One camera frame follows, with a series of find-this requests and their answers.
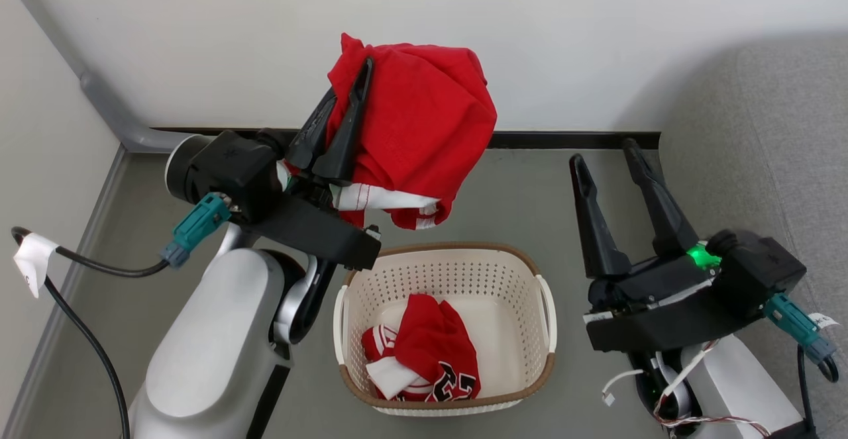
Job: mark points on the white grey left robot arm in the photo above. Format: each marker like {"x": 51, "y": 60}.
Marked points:
{"x": 212, "y": 346}

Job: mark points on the red jersey with black numbers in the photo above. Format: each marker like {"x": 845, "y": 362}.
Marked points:
{"x": 430, "y": 346}

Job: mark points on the plain red shirt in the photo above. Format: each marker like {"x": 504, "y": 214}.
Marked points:
{"x": 424, "y": 121}

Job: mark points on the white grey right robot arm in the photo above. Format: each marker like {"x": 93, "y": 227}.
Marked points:
{"x": 729, "y": 386}

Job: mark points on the grey wall baseboard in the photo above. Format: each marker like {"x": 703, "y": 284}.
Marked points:
{"x": 73, "y": 273}

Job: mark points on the grey metal support leg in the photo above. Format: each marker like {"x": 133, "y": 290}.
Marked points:
{"x": 119, "y": 118}

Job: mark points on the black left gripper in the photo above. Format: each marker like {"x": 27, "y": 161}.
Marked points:
{"x": 238, "y": 167}

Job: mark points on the white perforated laundry basket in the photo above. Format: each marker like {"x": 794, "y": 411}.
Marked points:
{"x": 450, "y": 273}

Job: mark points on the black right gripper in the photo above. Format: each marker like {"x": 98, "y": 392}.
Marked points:
{"x": 676, "y": 313}

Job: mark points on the black wall baseboard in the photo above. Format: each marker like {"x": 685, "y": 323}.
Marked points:
{"x": 563, "y": 140}

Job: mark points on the grey fabric sofa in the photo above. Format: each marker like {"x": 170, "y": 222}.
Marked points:
{"x": 775, "y": 161}

